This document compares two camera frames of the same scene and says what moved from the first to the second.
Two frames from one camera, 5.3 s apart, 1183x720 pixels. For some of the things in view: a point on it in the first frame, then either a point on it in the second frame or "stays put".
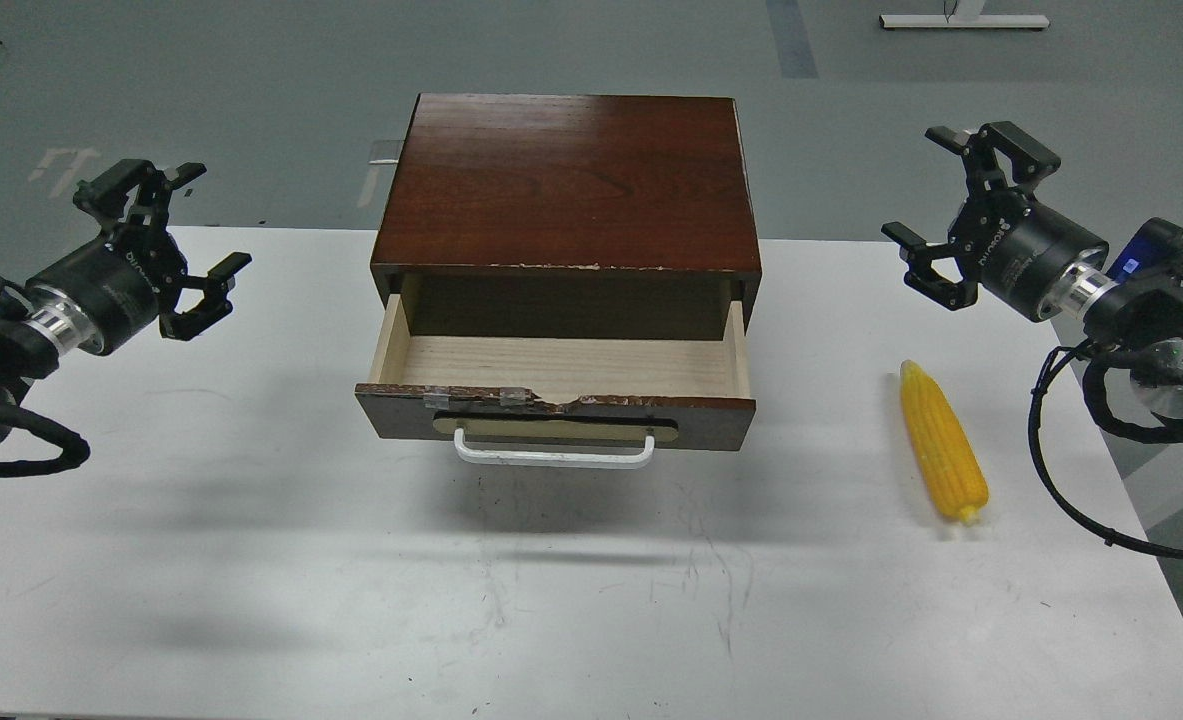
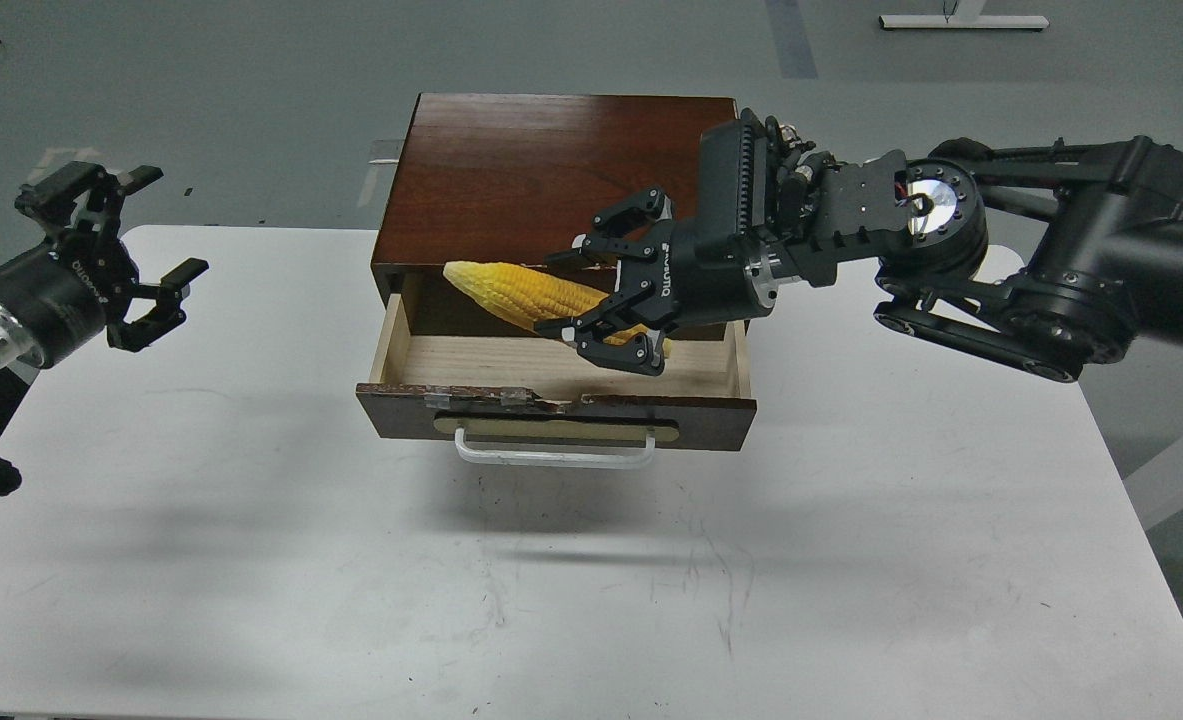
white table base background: (968, 17) stays put
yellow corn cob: (948, 456) to (526, 296)
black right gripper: (1014, 248) to (703, 271)
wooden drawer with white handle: (555, 400) stays put
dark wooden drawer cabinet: (567, 217) stays put
